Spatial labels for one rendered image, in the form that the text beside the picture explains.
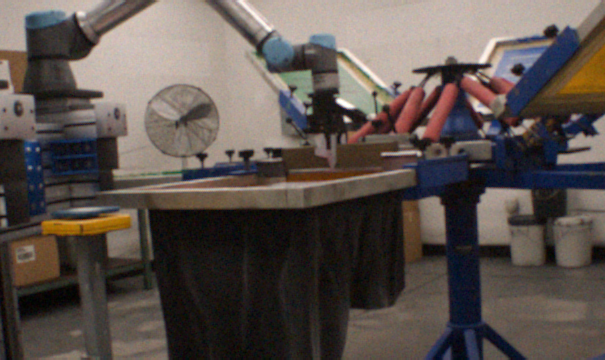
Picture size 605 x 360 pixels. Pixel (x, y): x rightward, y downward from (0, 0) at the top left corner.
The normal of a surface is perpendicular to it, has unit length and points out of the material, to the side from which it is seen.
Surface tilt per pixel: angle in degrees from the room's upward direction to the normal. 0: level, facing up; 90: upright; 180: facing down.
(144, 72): 90
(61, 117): 90
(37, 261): 90
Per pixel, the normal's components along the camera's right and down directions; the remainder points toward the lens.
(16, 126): 0.98, -0.06
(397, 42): -0.57, 0.08
